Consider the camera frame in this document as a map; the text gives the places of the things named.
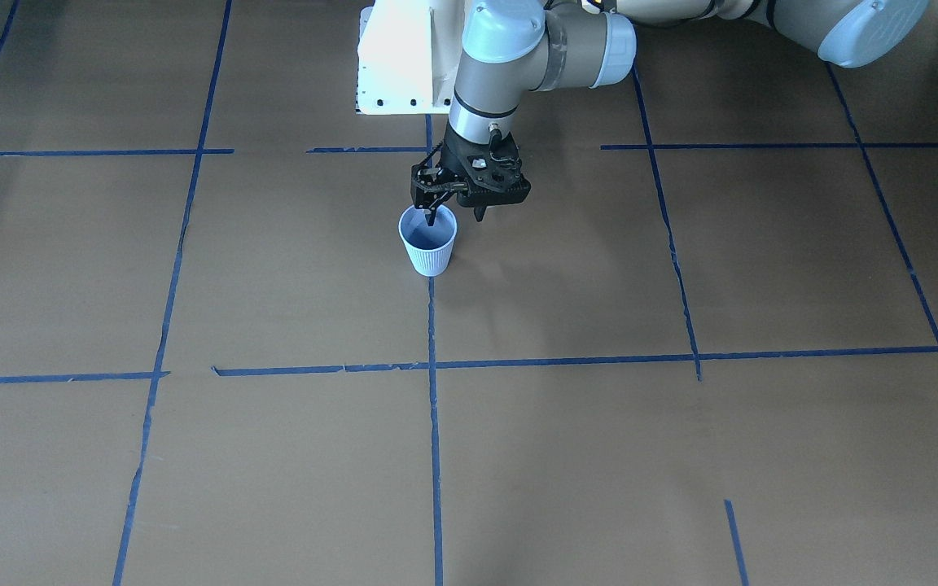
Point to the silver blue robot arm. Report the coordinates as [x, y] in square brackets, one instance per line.
[510, 48]

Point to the blue ribbed plastic cup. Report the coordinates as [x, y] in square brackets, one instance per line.
[429, 246]

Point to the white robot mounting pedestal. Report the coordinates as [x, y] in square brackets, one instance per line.
[408, 54]

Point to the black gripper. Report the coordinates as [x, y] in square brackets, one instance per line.
[429, 183]

